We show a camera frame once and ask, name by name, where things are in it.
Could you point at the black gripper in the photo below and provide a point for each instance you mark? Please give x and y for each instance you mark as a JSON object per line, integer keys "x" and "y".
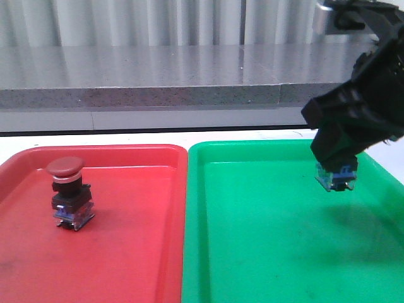
{"x": 366, "y": 109}

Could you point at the green mushroom push button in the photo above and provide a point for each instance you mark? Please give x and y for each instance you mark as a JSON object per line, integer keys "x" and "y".
{"x": 340, "y": 177}

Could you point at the red mushroom push button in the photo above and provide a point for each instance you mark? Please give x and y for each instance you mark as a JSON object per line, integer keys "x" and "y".
{"x": 72, "y": 203}

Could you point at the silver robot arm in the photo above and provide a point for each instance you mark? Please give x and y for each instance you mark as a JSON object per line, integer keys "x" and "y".
{"x": 377, "y": 17}

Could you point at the green plastic tray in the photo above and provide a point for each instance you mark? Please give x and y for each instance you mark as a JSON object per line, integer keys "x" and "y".
{"x": 260, "y": 228}

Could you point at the red plastic tray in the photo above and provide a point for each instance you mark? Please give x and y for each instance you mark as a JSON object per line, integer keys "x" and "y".
{"x": 131, "y": 251}

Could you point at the grey speckled stone platform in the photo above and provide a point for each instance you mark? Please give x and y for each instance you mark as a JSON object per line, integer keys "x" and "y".
{"x": 88, "y": 89}

